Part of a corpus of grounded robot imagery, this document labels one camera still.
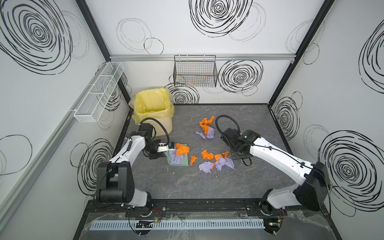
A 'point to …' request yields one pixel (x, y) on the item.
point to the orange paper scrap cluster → (205, 123)
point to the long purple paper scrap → (175, 159)
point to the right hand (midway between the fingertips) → (236, 156)
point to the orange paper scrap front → (206, 155)
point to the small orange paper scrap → (193, 158)
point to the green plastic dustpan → (183, 162)
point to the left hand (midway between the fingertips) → (163, 149)
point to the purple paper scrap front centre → (222, 161)
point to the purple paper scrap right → (210, 134)
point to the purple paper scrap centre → (206, 166)
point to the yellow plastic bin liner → (156, 103)
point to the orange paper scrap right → (181, 149)
